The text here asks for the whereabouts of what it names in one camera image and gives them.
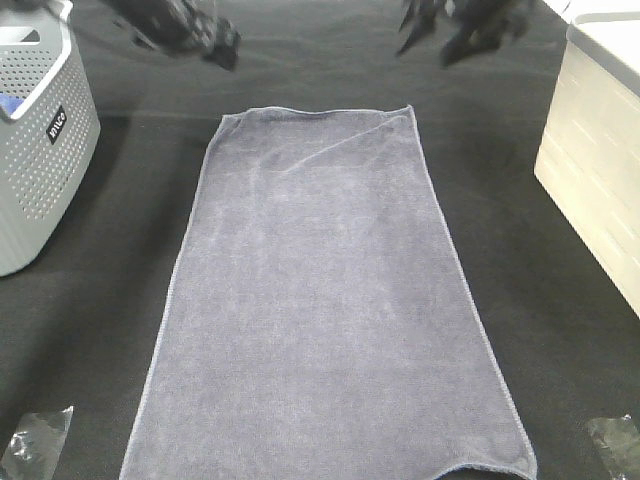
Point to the clear tape strip right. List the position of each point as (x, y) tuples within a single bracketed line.
[(617, 442)]

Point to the grey perforated laundry basket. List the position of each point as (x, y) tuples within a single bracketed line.
[(46, 151)]

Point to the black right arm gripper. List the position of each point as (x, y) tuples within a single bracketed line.
[(483, 24)]

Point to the cream storage box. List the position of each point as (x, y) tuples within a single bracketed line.
[(588, 158)]

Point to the black table mat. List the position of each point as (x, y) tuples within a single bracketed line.
[(79, 324)]

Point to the blue towel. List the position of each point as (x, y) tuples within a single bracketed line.
[(10, 106)]

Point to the clear tape strip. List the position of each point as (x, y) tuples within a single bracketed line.
[(34, 449), (617, 442)]

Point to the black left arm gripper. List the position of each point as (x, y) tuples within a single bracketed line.
[(180, 27)]

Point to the grey towel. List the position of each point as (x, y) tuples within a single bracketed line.
[(318, 323)]

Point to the clear tape strip left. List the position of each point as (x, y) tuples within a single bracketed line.
[(34, 449)]

